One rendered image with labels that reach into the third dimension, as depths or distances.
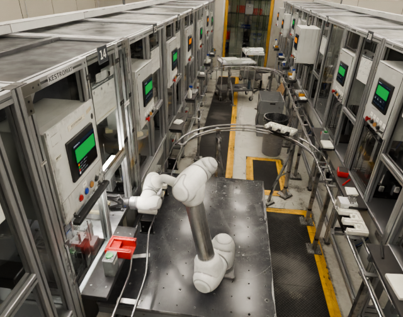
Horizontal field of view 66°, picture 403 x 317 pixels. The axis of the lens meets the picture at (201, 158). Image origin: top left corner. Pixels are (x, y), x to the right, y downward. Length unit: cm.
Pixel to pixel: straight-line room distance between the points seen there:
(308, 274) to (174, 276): 150
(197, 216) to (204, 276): 37
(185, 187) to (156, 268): 84
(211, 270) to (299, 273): 150
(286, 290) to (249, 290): 97
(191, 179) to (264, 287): 94
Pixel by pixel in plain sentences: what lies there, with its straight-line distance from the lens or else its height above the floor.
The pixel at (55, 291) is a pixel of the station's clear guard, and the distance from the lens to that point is 167.
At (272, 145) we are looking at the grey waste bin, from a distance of 491.
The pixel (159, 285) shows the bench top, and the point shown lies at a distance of 213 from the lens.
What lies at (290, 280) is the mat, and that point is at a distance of 314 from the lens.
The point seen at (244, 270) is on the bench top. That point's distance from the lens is 222.
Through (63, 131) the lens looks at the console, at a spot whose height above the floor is 179.
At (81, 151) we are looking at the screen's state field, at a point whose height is 165.
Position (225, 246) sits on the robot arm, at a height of 94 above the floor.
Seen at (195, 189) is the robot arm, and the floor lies 145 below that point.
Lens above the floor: 234
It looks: 29 degrees down
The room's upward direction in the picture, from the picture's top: 2 degrees clockwise
